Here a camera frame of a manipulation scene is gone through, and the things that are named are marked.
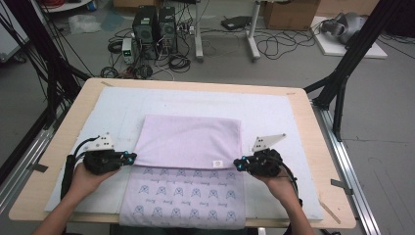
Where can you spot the grey tape piece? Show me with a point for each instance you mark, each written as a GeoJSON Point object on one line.
{"type": "Point", "coordinates": [341, 186]}

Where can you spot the blue sheet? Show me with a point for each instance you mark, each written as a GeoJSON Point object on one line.
{"type": "Point", "coordinates": [112, 21]}

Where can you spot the aluminium rail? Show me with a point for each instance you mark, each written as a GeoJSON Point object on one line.
{"type": "Point", "coordinates": [29, 153]}
{"type": "Point", "coordinates": [349, 182]}

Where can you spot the brown cardboard box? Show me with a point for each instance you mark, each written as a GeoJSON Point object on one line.
{"type": "Point", "coordinates": [290, 16]}

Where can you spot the person's left hand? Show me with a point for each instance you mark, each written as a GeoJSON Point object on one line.
{"type": "Point", "coordinates": [83, 182]}

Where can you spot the white floor board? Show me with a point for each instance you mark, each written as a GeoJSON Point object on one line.
{"type": "Point", "coordinates": [329, 47]}

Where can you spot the pale pink printed towel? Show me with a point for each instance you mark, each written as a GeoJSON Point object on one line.
{"type": "Point", "coordinates": [182, 147]}

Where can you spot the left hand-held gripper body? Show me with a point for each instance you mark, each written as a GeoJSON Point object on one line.
{"type": "Point", "coordinates": [101, 161]}

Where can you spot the slim black computer tower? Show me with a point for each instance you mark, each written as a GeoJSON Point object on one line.
{"type": "Point", "coordinates": [168, 29]}

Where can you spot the white grid mat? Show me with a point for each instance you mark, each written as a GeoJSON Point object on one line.
{"type": "Point", "coordinates": [124, 104]}

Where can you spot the white cabinet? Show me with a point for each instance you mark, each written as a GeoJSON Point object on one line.
{"type": "Point", "coordinates": [9, 42]}

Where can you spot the black metal frame stand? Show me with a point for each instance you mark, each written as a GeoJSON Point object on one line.
{"type": "Point", "coordinates": [359, 49]}
{"type": "Point", "coordinates": [49, 58]}

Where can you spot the clear plastic bag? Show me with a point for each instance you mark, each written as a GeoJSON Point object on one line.
{"type": "Point", "coordinates": [83, 23]}

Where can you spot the white power supply box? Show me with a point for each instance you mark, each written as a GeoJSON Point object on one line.
{"type": "Point", "coordinates": [127, 49]}

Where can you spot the large black computer tower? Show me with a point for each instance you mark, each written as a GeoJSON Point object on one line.
{"type": "Point", "coordinates": [145, 29]}

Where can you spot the grey headset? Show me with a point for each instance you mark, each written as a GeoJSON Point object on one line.
{"type": "Point", "coordinates": [349, 26]}

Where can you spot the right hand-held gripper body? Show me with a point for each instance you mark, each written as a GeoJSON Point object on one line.
{"type": "Point", "coordinates": [264, 163]}

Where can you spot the flat black device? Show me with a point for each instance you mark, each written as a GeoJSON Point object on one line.
{"type": "Point", "coordinates": [235, 23]}

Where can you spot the person's right hand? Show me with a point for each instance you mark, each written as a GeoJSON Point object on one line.
{"type": "Point", "coordinates": [282, 189]}

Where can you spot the white desk leg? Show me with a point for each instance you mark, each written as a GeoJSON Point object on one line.
{"type": "Point", "coordinates": [253, 32]}
{"type": "Point", "coordinates": [198, 32]}

